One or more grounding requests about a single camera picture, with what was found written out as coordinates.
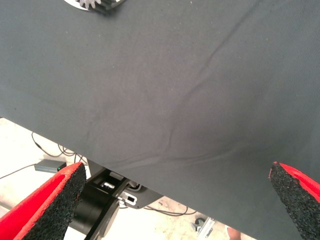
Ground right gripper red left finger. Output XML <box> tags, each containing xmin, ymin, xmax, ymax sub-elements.
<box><xmin>0</xmin><ymin>161</ymin><xmax>87</xmax><ymax>240</ymax></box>

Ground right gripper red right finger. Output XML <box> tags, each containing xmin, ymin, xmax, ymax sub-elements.
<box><xmin>268</xmin><ymin>161</ymin><xmax>320</xmax><ymax>240</ymax></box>

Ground small steel planetary gear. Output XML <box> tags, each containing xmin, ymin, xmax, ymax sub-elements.
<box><xmin>79</xmin><ymin>0</ymin><xmax>120</xmax><ymax>15</ymax></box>

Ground round metal carrier plate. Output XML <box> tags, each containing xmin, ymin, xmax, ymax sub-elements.
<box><xmin>64</xmin><ymin>0</ymin><xmax>126</xmax><ymax>12</ymax></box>

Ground grey metal hub box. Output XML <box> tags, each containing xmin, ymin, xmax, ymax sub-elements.
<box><xmin>34</xmin><ymin>159</ymin><xmax>67</xmax><ymax>174</ymax></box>

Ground grey caster wheel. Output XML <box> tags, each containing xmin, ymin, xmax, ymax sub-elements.
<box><xmin>191</xmin><ymin>217</ymin><xmax>206</xmax><ymax>232</ymax></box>

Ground dark grey table cloth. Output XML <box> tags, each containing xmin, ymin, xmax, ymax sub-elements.
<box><xmin>0</xmin><ymin>0</ymin><xmax>320</xmax><ymax>240</ymax></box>

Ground black floor cable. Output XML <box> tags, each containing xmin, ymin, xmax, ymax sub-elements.
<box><xmin>31</xmin><ymin>131</ymin><xmax>63</xmax><ymax>158</ymax></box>
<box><xmin>58</xmin><ymin>143</ymin><xmax>85</xmax><ymax>164</ymax></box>
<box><xmin>143</xmin><ymin>205</ymin><xmax>198</xmax><ymax>217</ymax></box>
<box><xmin>0</xmin><ymin>163</ymin><xmax>36</xmax><ymax>180</ymax></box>

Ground black robot torso frame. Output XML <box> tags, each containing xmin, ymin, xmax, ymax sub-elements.
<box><xmin>68</xmin><ymin>169</ymin><xmax>132</xmax><ymax>240</ymax></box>

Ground aluminium profile post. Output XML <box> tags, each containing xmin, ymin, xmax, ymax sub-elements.
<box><xmin>197</xmin><ymin>216</ymin><xmax>216</xmax><ymax>238</ymax></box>

